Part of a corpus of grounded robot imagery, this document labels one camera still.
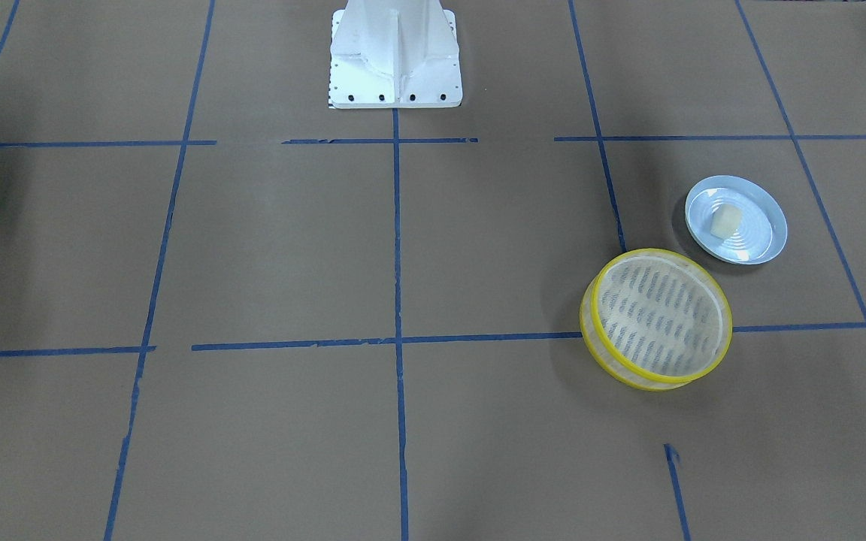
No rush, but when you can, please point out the pale white steamed bun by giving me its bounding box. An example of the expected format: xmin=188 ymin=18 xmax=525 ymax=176
xmin=709 ymin=204 xmax=743 ymax=240

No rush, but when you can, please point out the yellow-rimmed bamboo steamer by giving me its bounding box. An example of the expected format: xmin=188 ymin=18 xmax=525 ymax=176
xmin=580 ymin=249 xmax=734 ymax=391

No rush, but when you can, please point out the light blue plate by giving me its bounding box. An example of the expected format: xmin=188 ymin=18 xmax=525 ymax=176
xmin=684 ymin=175 xmax=788 ymax=266

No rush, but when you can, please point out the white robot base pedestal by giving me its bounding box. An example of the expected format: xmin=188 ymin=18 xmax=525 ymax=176
xmin=328 ymin=1 xmax=464 ymax=110

